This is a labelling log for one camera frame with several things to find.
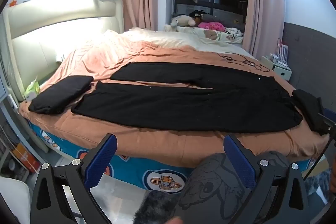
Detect thin black cable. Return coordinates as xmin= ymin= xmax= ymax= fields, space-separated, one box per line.
xmin=218 ymin=52 xmax=271 ymax=72

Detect orange blanket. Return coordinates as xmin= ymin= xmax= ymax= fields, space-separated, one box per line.
xmin=20 ymin=40 xmax=330 ymax=169

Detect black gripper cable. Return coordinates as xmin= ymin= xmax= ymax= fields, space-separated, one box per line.
xmin=303 ymin=132 xmax=332 ymax=181

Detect white stool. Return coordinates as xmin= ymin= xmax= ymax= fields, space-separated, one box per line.
xmin=0 ymin=177 xmax=30 ymax=224

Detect beige plush toy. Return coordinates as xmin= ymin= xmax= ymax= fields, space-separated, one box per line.
xmin=171 ymin=15 xmax=196 ymax=28

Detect white shelf unit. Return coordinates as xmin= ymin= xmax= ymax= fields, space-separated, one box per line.
xmin=0 ymin=98 xmax=36 ymax=178

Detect blue printed bed sheet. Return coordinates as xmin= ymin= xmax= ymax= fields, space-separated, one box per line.
xmin=28 ymin=119 xmax=318 ymax=191

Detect white desktop rack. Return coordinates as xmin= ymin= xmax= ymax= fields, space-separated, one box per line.
xmin=274 ymin=44 xmax=289 ymax=64

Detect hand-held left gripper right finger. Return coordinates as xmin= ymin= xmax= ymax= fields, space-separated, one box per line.
xmin=223 ymin=134 xmax=315 ymax=224

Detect green tissue box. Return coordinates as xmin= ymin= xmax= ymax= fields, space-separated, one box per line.
xmin=24 ymin=81 xmax=40 ymax=102

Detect dark fluffy slipper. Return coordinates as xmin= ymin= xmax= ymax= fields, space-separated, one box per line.
xmin=133 ymin=189 xmax=180 ymax=224

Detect pink plush toy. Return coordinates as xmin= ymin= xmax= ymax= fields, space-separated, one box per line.
xmin=197 ymin=21 xmax=226 ymax=31

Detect person's grey printed trouser leg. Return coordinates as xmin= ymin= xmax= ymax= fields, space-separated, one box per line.
xmin=177 ymin=151 xmax=292 ymax=224

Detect white nightstand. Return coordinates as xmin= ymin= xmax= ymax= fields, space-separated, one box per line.
xmin=261 ymin=55 xmax=292 ymax=81

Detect white duvet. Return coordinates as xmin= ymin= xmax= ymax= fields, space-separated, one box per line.
xmin=102 ymin=27 xmax=259 ymax=59

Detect orange box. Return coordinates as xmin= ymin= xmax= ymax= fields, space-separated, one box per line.
xmin=13 ymin=143 xmax=36 ymax=174

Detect grey fluffy rug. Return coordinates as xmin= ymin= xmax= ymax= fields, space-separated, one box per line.
xmin=304 ymin=169 xmax=332 ymax=205

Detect cream padded headboard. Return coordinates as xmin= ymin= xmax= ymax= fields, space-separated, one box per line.
xmin=3 ymin=0 xmax=124 ymax=104

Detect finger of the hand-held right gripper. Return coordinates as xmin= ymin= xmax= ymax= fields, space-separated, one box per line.
xmin=318 ymin=106 xmax=336 ymax=135

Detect black pants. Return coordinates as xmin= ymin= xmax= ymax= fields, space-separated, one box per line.
xmin=71 ymin=62 xmax=303 ymax=133
xmin=292 ymin=89 xmax=328 ymax=134
xmin=28 ymin=76 xmax=94 ymax=114

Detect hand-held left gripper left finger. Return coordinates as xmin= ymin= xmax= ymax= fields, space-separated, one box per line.
xmin=30 ymin=133 xmax=118 ymax=224

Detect black plush toy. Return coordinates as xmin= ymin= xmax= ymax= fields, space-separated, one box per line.
xmin=189 ymin=10 xmax=208 ymax=20

